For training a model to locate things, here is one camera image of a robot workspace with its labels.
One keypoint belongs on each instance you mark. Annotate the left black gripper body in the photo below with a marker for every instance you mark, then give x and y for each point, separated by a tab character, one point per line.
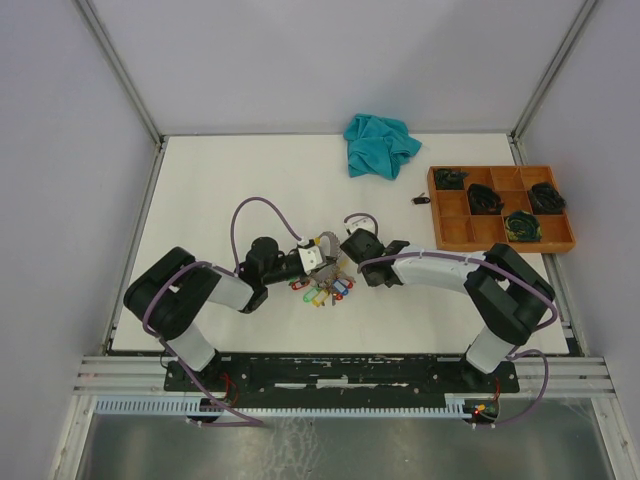
286	268

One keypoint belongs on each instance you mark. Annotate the yellow key tag key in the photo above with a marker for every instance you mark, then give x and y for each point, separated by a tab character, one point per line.
320	298

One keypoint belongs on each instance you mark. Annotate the blue key tag key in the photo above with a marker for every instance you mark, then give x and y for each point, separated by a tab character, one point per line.
342	286

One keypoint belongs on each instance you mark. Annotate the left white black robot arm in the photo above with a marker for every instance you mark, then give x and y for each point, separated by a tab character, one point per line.
171	293

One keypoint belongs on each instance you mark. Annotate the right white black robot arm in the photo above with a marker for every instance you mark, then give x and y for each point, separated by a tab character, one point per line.
513	300

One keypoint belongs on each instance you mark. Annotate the red key tag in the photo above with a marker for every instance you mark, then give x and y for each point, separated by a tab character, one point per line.
298	285

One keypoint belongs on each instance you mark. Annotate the black key tag key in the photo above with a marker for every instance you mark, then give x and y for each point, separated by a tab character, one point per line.
421	200

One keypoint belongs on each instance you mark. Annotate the teal cloth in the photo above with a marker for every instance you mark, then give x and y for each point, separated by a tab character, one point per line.
378	146

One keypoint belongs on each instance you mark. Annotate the wooden compartment tray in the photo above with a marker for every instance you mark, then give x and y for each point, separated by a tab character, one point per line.
474	207

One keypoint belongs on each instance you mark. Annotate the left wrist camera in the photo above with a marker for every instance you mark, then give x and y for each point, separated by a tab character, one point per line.
311	255

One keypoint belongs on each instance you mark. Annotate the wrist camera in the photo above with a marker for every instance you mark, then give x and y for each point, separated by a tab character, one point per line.
354	224
311	255

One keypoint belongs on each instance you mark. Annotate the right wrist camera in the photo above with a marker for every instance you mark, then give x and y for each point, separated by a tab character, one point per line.
354	224

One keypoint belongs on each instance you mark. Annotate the green key tag on ring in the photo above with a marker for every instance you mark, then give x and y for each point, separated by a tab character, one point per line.
309	295

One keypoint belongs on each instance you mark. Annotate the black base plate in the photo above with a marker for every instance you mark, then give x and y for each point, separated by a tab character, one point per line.
332	381

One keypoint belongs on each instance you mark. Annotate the aluminium frame rail left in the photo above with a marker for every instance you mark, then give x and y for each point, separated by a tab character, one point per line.
97	28

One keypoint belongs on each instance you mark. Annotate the aluminium frame rail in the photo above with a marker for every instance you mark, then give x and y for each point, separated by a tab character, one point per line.
570	39
97	28

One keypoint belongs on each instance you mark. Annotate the aluminium frame rail right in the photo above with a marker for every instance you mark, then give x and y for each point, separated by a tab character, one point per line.
570	39

